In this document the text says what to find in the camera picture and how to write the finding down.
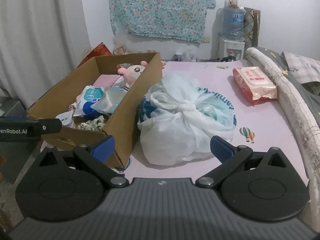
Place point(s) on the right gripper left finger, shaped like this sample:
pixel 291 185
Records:
pixel 94 157

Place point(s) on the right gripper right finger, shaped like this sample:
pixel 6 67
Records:
pixel 231 159

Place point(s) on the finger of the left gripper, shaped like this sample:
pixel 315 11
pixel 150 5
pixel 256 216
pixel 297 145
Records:
pixel 50 126

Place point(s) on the pink plush toy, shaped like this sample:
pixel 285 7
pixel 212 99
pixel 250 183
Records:
pixel 131 74

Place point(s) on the yogurt cup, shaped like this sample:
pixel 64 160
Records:
pixel 66 119

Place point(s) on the green patterned small pack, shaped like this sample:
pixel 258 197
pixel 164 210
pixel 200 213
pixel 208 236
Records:
pixel 96 124

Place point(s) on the brown cardboard box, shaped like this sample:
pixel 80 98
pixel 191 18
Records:
pixel 100 71

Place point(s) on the pink tissue pack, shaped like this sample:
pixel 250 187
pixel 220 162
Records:
pixel 255 84

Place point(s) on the rolled beige quilt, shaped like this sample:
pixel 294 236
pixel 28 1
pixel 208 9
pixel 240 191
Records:
pixel 304 124

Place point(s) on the grey white curtain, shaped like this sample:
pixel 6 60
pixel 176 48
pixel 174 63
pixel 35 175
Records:
pixel 42 41

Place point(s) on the red snack bag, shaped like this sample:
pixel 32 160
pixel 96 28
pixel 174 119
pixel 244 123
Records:
pixel 100 50

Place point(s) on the electric kettle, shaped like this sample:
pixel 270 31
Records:
pixel 228 59

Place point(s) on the dark patterned blanket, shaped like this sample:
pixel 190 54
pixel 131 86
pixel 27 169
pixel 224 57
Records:
pixel 308 91

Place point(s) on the white water dispenser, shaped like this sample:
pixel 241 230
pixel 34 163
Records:
pixel 231 48

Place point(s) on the white plastic trash bag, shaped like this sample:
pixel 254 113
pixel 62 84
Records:
pixel 185 56

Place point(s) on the checkered grey sheet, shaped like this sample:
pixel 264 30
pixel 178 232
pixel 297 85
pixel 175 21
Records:
pixel 304 69

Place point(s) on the blue water jug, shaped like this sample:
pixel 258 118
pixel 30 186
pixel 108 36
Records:
pixel 233 23

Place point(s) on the floral teal wall cloth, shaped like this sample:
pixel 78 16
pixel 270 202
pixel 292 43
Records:
pixel 171 19

